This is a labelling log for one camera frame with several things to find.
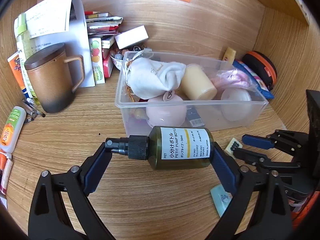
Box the light teal card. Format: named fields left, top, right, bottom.
left=210, top=184, right=234, bottom=218

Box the pink round case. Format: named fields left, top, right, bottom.
left=146, top=90, right=187, bottom=128

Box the red white small box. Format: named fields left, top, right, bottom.
left=103, top=51, right=116, bottom=78

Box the fruit print cream tube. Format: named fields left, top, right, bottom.
left=0, top=106, right=27, bottom=153

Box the fruit print box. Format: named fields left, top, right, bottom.
left=89, top=37, right=105, bottom=84

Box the white cloth pouch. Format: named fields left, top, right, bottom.
left=126, top=57, right=187, bottom=99

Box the small grape sticker card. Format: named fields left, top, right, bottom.
left=224, top=138, right=242, bottom=158

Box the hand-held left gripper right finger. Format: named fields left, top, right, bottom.
left=205, top=142, right=293, bottom=240

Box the red white pen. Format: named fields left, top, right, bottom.
left=84, top=11, right=112, bottom=17

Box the translucent round jar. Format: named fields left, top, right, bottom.
left=220, top=87, right=252, bottom=122

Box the black orange zip case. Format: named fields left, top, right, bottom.
left=242, top=51, right=277, bottom=90

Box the metal keyring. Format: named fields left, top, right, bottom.
left=130, top=45, right=152, bottom=54

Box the handwritten white note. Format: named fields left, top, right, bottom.
left=25, top=0, right=72, bottom=40

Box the green spray bottle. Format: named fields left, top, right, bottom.
left=105, top=126, right=215, bottom=171

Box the orange printed tube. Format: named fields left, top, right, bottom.
left=7, top=52, right=34, bottom=98

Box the stack of booklets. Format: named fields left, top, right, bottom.
left=84, top=10, right=123, bottom=42

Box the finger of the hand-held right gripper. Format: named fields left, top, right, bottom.
left=242, top=129, right=309, bottom=157
left=234, top=148, right=303, bottom=170

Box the brown mug with lid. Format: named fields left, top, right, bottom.
left=24, top=42, right=85, bottom=113

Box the wooden desktop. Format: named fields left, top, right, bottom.
left=0, top=42, right=285, bottom=240

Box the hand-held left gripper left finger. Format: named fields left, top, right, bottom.
left=28, top=142, right=113, bottom=240

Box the clear plastic bin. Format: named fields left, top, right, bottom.
left=114, top=51, right=269, bottom=136

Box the pale green bottle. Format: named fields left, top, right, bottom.
left=14, top=12, right=35, bottom=99

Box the pink rope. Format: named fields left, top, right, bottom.
left=211, top=69, right=258, bottom=92

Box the pink white tube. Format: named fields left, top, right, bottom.
left=0, top=151, right=14, bottom=197

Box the cream cylinder cup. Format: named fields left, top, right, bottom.
left=179, top=63, right=217, bottom=100

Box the dark blue small packet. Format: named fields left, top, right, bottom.
left=186, top=105, right=205, bottom=128

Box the white folded paper sheet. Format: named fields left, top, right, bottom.
left=24, top=0, right=95, bottom=88

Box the white cardboard box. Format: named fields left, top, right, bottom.
left=114, top=25, right=148, bottom=50

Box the cream yellow tube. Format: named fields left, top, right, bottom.
left=222, top=47, right=237, bottom=64

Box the blue patchwork pouch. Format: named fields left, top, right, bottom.
left=234, top=60, right=274, bottom=99

